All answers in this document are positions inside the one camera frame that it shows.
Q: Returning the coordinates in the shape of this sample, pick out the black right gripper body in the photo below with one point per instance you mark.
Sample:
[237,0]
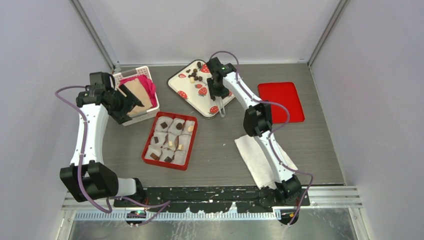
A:
[216,89]

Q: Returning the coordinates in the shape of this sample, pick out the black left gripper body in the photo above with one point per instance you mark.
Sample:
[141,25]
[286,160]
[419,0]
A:
[121,105]

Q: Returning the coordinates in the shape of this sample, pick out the metal tongs with grey handle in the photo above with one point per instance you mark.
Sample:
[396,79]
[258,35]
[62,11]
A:
[221,106]

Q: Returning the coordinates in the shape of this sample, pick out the dark chocolate piece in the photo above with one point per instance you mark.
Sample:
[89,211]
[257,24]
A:
[164,125]

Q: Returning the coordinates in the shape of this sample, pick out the round dark chocolate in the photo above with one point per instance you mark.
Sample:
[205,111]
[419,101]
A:
[179,126]

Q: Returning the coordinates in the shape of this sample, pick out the red box lid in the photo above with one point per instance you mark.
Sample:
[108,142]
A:
[285,94]

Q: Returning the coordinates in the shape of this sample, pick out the dark chocolate bottom row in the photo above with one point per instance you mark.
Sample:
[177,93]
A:
[168,159]

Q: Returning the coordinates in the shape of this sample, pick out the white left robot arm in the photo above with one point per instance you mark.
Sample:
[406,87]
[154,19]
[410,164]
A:
[86,177]

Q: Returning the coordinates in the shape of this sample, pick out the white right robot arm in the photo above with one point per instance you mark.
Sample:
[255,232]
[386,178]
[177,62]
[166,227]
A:
[257,124]

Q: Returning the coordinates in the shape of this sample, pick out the red chocolate box tray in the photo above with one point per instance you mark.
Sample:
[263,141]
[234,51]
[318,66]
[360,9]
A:
[181,158]

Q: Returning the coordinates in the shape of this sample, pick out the tan paper bag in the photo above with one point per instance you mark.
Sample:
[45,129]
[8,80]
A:
[139,91]

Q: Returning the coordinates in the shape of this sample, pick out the strawberry print tray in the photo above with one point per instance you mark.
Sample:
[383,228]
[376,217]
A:
[190,83]

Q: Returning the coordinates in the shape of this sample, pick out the pink tissue paper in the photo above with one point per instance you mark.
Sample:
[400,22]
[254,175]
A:
[147,83]

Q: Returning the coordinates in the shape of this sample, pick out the white plastic basket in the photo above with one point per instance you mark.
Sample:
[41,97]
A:
[134,72]

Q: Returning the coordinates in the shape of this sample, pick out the white folded cloth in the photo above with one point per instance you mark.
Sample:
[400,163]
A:
[267,162]

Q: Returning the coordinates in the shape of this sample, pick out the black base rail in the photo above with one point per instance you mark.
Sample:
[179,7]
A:
[214,199]

